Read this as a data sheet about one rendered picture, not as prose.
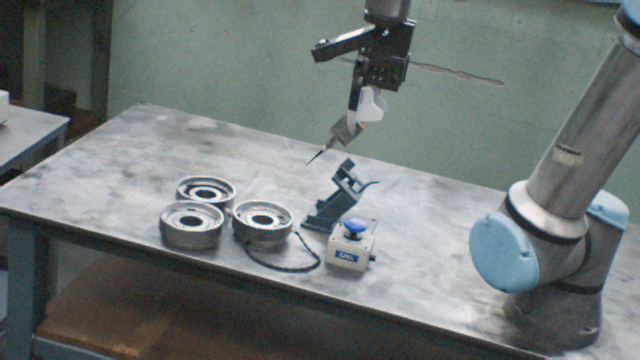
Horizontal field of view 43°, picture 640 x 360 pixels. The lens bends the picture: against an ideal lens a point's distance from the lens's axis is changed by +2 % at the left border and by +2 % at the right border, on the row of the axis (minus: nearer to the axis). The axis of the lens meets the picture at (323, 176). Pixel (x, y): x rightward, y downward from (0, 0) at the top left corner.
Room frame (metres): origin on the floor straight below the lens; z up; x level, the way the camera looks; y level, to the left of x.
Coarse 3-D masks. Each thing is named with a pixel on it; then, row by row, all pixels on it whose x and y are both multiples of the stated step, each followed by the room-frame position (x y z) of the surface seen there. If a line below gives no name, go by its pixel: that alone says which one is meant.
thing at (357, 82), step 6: (360, 66) 1.30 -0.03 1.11; (354, 72) 1.28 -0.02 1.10; (360, 72) 1.28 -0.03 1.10; (354, 78) 1.28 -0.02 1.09; (360, 78) 1.28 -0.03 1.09; (354, 84) 1.28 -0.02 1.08; (360, 84) 1.27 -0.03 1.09; (354, 90) 1.28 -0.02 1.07; (360, 90) 1.28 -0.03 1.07; (354, 96) 1.28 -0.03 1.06; (348, 102) 1.28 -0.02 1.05; (354, 102) 1.28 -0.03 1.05; (348, 108) 1.28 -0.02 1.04; (354, 108) 1.28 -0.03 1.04
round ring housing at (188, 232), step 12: (168, 204) 1.19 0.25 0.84; (180, 204) 1.21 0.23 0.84; (192, 204) 1.22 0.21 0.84; (204, 204) 1.22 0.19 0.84; (180, 216) 1.18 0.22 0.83; (192, 216) 1.19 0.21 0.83; (216, 216) 1.20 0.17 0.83; (168, 228) 1.13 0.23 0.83; (180, 228) 1.12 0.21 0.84; (192, 228) 1.15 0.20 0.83; (204, 228) 1.16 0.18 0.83; (216, 228) 1.15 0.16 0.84; (168, 240) 1.13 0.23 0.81; (180, 240) 1.12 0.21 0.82; (192, 240) 1.12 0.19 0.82; (204, 240) 1.13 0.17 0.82; (216, 240) 1.17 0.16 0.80
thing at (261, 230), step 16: (240, 208) 1.25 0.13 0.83; (256, 208) 1.26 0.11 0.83; (272, 208) 1.27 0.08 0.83; (240, 224) 1.18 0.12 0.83; (256, 224) 1.20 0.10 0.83; (272, 224) 1.21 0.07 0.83; (288, 224) 1.20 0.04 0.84; (240, 240) 1.19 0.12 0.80; (256, 240) 1.17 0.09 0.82; (272, 240) 1.18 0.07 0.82
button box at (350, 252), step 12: (336, 228) 1.21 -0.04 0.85; (336, 240) 1.17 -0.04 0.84; (348, 240) 1.18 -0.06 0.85; (360, 240) 1.18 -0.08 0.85; (372, 240) 1.19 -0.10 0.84; (336, 252) 1.16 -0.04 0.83; (348, 252) 1.16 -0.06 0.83; (360, 252) 1.16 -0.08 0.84; (336, 264) 1.16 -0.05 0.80; (348, 264) 1.16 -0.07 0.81; (360, 264) 1.16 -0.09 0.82
